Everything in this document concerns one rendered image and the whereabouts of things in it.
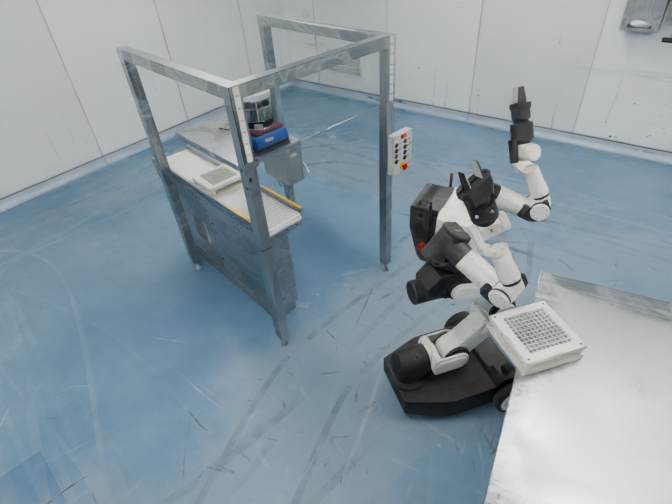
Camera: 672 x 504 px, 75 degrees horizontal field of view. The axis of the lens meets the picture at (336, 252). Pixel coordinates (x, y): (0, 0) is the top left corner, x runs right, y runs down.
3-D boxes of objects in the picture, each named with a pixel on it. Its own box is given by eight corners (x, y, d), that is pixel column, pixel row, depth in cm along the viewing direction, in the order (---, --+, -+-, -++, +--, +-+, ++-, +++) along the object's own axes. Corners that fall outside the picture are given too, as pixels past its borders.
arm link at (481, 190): (447, 190, 133) (458, 218, 141) (470, 201, 126) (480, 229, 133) (477, 165, 135) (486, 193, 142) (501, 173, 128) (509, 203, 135)
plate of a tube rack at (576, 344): (586, 349, 158) (588, 345, 157) (526, 367, 153) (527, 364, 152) (543, 303, 177) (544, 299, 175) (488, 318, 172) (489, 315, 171)
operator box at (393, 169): (410, 167, 281) (412, 128, 265) (393, 177, 273) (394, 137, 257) (403, 164, 285) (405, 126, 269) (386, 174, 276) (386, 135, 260)
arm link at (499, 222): (474, 224, 136) (483, 248, 143) (507, 209, 133) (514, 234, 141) (461, 204, 144) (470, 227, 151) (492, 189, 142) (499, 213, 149)
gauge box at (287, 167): (305, 178, 237) (301, 144, 225) (290, 186, 232) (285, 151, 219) (280, 166, 250) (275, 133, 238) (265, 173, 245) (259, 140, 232)
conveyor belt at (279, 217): (302, 221, 252) (301, 214, 249) (266, 241, 239) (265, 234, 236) (187, 154, 332) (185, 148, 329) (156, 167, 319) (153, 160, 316)
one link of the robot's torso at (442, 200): (401, 273, 191) (404, 204, 169) (427, 231, 214) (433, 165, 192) (469, 294, 179) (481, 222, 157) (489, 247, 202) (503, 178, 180)
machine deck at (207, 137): (301, 146, 225) (300, 138, 223) (239, 173, 206) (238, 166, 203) (234, 117, 262) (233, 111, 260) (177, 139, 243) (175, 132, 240)
